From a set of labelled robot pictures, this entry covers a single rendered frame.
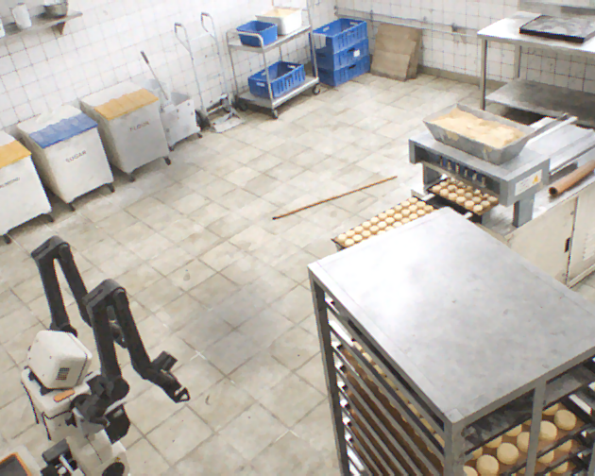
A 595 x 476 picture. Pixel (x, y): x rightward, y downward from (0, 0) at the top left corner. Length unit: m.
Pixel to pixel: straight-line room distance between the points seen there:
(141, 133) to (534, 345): 5.22
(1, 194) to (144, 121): 1.45
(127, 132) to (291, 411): 3.43
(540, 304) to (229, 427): 2.49
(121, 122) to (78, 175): 0.63
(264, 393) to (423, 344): 2.48
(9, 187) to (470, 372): 4.97
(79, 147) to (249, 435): 3.33
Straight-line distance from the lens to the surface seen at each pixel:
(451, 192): 3.75
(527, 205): 3.56
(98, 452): 2.76
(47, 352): 2.48
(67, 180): 6.12
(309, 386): 3.88
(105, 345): 2.30
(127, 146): 6.29
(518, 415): 1.57
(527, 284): 1.67
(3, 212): 5.99
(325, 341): 1.92
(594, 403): 1.75
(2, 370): 4.78
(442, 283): 1.66
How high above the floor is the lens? 2.88
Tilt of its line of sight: 35 degrees down
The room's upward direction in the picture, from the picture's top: 9 degrees counter-clockwise
